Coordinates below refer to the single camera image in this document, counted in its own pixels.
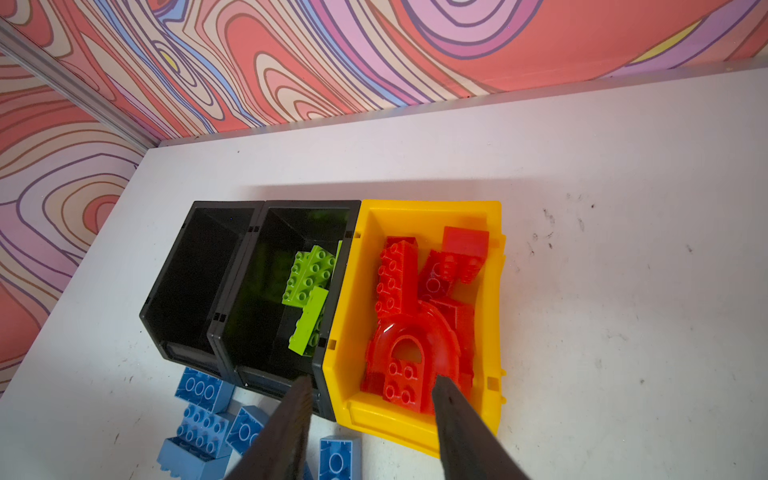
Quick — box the black bin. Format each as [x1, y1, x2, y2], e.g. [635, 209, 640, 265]
[140, 201, 264, 380]
[208, 200, 361, 420]

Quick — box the red arch lego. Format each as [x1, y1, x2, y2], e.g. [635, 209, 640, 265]
[360, 301, 460, 415]

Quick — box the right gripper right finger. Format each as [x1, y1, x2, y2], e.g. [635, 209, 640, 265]
[432, 376, 528, 479]

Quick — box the blue lego brick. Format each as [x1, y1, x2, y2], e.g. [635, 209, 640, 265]
[157, 404, 234, 480]
[318, 436, 362, 480]
[174, 367, 235, 413]
[226, 405, 269, 455]

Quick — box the yellow plastic bin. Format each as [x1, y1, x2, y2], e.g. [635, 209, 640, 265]
[323, 200, 505, 457]

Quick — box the green lego brick top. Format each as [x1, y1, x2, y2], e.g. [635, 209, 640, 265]
[288, 287, 328, 356]

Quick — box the lone green lego brick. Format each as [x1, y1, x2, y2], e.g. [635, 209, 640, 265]
[282, 245, 336, 308]

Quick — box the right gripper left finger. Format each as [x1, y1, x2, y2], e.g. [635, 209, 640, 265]
[226, 377, 313, 479]

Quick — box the left black bin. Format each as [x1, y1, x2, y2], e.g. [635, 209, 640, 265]
[140, 201, 264, 380]

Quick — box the red lego brick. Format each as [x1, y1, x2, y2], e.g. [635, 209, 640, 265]
[440, 226, 490, 284]
[418, 250, 462, 301]
[430, 297, 475, 398]
[374, 237, 418, 320]

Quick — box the middle black bin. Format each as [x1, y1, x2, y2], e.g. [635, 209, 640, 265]
[208, 200, 361, 420]

